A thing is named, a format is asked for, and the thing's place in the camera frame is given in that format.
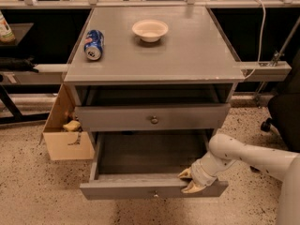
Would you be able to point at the black side shelf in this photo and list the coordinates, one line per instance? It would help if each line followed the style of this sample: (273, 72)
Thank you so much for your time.
(19, 30)

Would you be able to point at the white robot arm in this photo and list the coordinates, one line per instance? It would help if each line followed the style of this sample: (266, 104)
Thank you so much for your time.
(224, 150)

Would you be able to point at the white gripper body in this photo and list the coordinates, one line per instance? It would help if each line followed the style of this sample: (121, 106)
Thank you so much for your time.
(199, 173)

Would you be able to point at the grey top drawer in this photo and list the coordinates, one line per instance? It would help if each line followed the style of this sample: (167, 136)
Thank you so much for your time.
(156, 117)

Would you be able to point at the yellow object in box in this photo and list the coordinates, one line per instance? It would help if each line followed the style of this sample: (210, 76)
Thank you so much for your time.
(72, 126)

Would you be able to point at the metal rail frame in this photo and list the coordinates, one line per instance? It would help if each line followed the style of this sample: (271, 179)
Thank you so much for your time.
(47, 4)

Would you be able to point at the white bowl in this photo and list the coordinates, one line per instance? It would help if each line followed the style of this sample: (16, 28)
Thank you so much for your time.
(150, 30)

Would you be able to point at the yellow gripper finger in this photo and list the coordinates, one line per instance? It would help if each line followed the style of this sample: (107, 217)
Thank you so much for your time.
(192, 187)
(185, 174)

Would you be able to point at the grey drawer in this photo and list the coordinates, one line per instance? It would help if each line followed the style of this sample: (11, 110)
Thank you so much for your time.
(156, 117)
(142, 164)

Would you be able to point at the grey drawer cabinet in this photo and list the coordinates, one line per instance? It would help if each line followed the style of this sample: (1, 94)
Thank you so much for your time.
(138, 94)

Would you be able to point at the black cloth bundle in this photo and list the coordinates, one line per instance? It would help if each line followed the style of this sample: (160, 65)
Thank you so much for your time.
(16, 64)

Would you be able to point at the cardboard box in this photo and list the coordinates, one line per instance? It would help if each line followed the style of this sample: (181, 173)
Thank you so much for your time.
(61, 144)

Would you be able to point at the black office chair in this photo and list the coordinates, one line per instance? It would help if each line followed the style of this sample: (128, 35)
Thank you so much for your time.
(284, 108)

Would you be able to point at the green labelled bottle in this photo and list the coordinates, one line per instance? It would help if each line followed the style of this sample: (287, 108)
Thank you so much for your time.
(6, 34)

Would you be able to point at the blue soda can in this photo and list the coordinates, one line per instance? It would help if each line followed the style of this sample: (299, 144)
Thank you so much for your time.
(93, 45)

